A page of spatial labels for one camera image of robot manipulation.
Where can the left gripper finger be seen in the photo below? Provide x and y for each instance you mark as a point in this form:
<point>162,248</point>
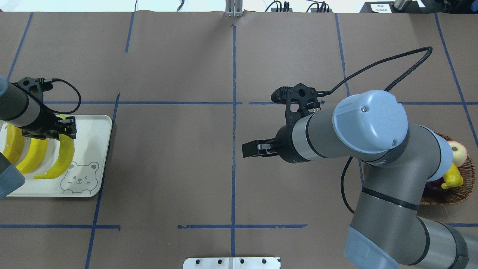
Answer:
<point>66,123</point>
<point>71,133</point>

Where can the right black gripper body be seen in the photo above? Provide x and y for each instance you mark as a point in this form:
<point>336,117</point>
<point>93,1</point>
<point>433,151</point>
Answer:
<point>285,144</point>

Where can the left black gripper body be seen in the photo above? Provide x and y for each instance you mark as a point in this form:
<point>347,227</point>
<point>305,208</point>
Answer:
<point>42,121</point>

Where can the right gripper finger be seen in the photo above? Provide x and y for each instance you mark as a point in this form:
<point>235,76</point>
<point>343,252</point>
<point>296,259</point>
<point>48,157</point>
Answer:
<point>257,150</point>
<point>255,143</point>

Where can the yellow banana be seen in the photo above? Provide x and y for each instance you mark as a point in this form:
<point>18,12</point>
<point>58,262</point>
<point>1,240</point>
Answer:
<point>14,144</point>
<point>34,157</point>
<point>65,158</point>

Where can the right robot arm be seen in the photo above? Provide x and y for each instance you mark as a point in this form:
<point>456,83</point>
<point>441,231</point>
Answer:
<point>385,231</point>

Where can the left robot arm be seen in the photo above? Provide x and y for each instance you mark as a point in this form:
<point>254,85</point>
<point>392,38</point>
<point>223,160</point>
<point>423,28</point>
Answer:
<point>19,109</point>

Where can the cream bear plate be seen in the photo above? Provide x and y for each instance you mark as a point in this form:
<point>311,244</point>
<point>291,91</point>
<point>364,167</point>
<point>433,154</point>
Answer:
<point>84,176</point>

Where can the brown wicker basket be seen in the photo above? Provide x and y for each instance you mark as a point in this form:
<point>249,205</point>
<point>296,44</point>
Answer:
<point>456,195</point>

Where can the dark red mango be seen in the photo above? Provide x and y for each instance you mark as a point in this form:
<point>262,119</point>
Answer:
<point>435,186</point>

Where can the pale apple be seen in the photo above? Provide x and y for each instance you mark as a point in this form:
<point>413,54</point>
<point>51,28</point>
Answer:
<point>459,152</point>

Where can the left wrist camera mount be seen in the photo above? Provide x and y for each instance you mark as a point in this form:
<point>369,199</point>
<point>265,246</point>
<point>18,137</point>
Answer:
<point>34,86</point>

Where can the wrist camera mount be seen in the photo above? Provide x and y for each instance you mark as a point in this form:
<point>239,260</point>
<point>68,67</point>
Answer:
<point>34,86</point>
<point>299,101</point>

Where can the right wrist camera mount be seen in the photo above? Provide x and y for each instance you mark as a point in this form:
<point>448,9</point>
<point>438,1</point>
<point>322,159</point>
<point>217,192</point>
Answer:
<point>299,101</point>

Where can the white camera stand post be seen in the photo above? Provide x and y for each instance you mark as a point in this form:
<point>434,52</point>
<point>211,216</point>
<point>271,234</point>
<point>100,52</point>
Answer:
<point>232,263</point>

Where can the aluminium frame post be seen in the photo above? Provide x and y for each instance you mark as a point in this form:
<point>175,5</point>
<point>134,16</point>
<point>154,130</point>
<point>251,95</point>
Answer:
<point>234,8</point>

